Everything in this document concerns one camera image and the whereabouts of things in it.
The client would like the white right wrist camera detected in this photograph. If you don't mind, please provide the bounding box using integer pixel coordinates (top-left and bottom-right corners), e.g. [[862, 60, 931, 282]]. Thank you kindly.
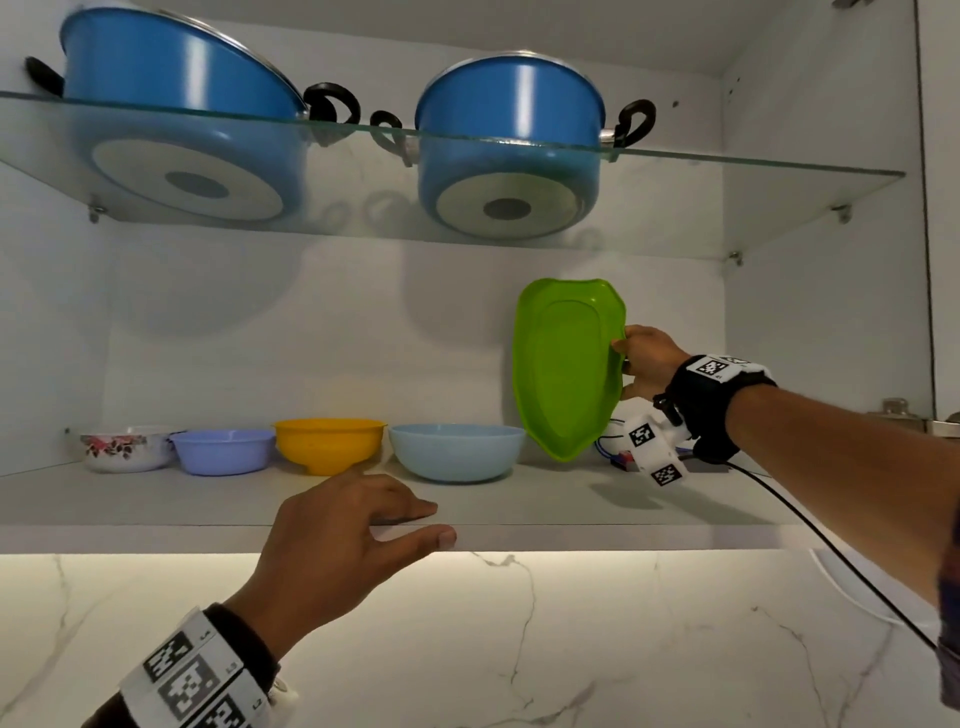
[[606, 396, 696, 491]]

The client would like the right wrist marker band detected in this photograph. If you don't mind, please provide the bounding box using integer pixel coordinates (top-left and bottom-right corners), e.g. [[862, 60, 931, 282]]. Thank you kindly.
[[658, 352, 780, 465]]

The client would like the small lavender bowl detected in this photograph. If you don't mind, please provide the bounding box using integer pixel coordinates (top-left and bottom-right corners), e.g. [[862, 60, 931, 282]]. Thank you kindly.
[[166, 427, 281, 479]]

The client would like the light blue bowl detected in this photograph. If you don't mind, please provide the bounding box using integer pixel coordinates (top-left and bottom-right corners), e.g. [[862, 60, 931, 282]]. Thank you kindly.
[[388, 421, 530, 486]]

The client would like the blue pan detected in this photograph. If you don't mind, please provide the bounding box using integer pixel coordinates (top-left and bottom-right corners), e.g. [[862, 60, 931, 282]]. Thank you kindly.
[[21, 3, 363, 228], [369, 51, 660, 243]]

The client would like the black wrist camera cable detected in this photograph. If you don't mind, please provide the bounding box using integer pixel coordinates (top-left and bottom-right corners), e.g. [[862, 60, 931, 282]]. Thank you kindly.
[[726, 456, 944, 657]]

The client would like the person's left hand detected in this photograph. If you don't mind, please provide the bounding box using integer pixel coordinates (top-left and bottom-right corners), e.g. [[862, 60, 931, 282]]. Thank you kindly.
[[223, 468, 461, 663]]

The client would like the glass shelf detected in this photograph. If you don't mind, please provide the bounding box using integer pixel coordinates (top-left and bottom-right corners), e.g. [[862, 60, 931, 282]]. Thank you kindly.
[[0, 90, 911, 266]]

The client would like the white floral bowl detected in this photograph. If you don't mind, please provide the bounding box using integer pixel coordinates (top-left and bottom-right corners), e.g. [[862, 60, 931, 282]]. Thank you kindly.
[[66, 424, 183, 476]]

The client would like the yellow bowl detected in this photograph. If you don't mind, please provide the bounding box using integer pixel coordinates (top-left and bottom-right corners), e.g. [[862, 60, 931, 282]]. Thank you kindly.
[[273, 415, 390, 479]]

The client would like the blue orange plaid shirt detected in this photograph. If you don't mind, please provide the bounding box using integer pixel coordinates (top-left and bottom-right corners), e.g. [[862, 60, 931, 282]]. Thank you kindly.
[[936, 507, 960, 713]]

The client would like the person's right hand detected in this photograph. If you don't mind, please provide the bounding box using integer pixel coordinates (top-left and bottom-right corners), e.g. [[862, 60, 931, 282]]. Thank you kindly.
[[610, 322, 693, 405]]

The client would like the person's right forearm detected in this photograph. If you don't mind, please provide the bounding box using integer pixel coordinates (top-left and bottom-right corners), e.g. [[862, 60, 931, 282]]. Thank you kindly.
[[727, 385, 960, 605]]

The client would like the green plate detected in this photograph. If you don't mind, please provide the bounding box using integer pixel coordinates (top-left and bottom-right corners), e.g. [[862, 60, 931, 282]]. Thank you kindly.
[[510, 276, 630, 465]]

